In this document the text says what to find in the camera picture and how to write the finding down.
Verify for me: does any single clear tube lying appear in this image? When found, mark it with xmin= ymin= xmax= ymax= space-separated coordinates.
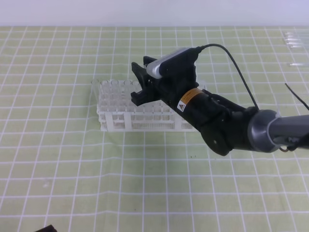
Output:
xmin=289 ymin=63 xmax=307 ymax=67

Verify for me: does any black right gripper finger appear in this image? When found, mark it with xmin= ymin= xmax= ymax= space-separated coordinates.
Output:
xmin=131 ymin=56 xmax=156 ymax=91

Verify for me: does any white test tube rack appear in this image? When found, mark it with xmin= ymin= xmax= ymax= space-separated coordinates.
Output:
xmin=91 ymin=79 xmax=196 ymax=132

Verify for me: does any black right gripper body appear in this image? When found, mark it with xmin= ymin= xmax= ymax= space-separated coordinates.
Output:
xmin=131 ymin=77 xmax=198 ymax=113

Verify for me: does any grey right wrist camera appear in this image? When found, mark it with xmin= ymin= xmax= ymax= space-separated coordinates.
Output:
xmin=146 ymin=48 xmax=198 ymax=79

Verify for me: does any green grid tablecloth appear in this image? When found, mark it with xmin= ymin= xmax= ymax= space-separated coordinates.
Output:
xmin=0 ymin=26 xmax=309 ymax=232

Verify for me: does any black right camera cable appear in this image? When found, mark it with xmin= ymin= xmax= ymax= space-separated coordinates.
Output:
xmin=197 ymin=43 xmax=260 ymax=111

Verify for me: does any clear test tubes pile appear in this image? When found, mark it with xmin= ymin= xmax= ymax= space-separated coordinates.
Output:
xmin=284 ymin=31 xmax=309 ymax=49

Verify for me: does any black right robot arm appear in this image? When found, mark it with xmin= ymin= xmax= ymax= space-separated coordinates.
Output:
xmin=131 ymin=56 xmax=309 ymax=156

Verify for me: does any clear tube rack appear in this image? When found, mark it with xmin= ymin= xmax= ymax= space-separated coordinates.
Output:
xmin=124 ymin=80 xmax=132 ymax=123
xmin=111 ymin=80 xmax=119 ymax=112
xmin=132 ymin=81 xmax=141 ymax=93

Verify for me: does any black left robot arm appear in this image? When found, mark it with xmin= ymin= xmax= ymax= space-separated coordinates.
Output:
xmin=35 ymin=225 xmax=57 ymax=232

